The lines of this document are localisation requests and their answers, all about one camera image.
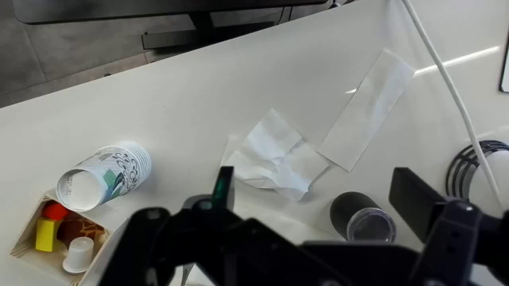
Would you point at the red ball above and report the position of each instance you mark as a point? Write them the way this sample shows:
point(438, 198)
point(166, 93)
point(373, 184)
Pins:
point(55, 212)

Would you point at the white coffee pod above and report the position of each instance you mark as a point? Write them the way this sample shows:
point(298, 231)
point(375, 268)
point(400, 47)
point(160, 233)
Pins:
point(79, 257)

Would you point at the yellow block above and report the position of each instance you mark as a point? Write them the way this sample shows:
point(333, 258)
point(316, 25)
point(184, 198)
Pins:
point(45, 236)

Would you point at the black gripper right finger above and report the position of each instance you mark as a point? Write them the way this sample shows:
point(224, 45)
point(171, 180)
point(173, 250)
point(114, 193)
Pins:
point(416, 201)

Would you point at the wooden tray with compartment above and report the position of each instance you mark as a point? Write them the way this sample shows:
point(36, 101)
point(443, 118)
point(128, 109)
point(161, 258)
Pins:
point(50, 265)

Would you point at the brown giraffe toy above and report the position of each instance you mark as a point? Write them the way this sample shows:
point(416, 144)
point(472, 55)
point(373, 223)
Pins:
point(76, 226)

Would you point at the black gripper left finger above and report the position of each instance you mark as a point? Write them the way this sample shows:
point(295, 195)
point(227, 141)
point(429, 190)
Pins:
point(225, 188)

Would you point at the black tumbler with lid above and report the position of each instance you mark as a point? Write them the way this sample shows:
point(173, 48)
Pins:
point(359, 218)

